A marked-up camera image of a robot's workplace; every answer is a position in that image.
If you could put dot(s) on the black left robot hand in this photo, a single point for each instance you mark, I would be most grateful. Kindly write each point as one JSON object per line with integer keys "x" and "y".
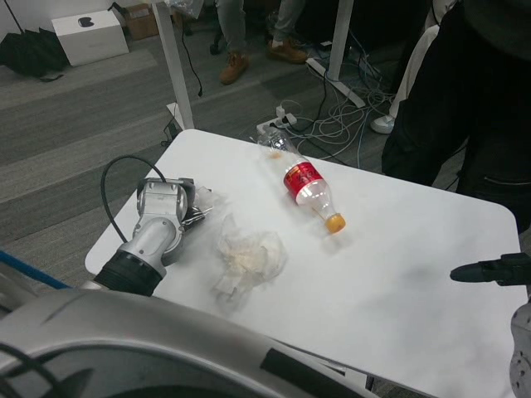
{"x": 191, "y": 217}

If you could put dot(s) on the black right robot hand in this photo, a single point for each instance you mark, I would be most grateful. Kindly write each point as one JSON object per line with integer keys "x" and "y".
{"x": 493, "y": 270}

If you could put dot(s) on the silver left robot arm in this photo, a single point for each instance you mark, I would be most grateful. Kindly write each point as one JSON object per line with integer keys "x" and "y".
{"x": 153, "y": 236}

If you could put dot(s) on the crumpled clear plastic bag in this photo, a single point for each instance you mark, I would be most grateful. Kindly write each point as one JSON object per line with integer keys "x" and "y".
{"x": 249, "y": 253}

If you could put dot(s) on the clear bottle with red label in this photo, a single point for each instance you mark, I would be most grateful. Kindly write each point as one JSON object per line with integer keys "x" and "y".
{"x": 307, "y": 182}

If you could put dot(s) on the white power strip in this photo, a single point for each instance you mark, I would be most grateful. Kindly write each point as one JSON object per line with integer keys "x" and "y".
{"x": 276, "y": 120}

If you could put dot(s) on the silver robot chest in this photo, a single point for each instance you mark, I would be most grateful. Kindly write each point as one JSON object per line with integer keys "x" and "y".
{"x": 124, "y": 356}

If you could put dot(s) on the white office desk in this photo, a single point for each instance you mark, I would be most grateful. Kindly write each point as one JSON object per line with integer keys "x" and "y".
{"x": 174, "y": 62}

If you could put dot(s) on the person in black trousers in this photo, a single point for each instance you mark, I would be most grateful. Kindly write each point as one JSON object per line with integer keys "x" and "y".
{"x": 464, "y": 103}

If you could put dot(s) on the seated person with brown shoes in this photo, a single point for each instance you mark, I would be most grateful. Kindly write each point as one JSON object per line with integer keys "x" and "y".
{"x": 234, "y": 37}

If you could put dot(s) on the brown cardboard box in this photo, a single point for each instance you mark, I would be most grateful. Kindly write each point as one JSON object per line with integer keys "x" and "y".
{"x": 141, "y": 20}

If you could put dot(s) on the white box with black logo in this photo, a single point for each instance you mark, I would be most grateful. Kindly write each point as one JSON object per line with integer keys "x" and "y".
{"x": 91, "y": 37}

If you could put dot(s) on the clear plastic sheet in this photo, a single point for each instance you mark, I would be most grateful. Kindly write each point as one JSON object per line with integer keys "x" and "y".
{"x": 186, "y": 6}

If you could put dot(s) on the person in white trousers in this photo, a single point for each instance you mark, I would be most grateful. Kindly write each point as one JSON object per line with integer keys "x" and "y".
{"x": 410, "y": 70}

